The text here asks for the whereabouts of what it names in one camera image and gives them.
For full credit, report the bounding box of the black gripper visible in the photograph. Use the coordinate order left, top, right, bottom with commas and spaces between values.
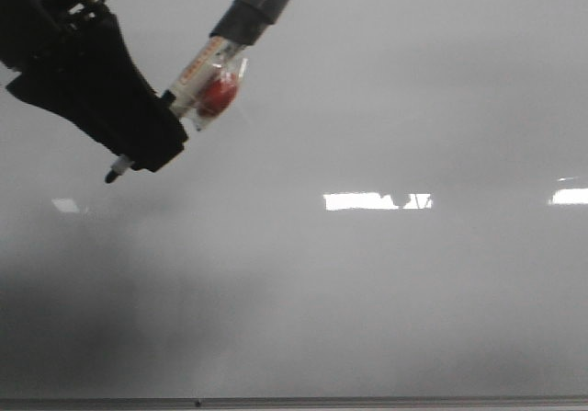
1, 0, 187, 172

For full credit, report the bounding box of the black whiteboard marker pen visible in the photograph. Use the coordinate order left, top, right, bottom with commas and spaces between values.
103, 0, 294, 185

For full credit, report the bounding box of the white whiteboard with metal frame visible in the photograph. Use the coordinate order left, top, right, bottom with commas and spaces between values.
1, 0, 587, 399

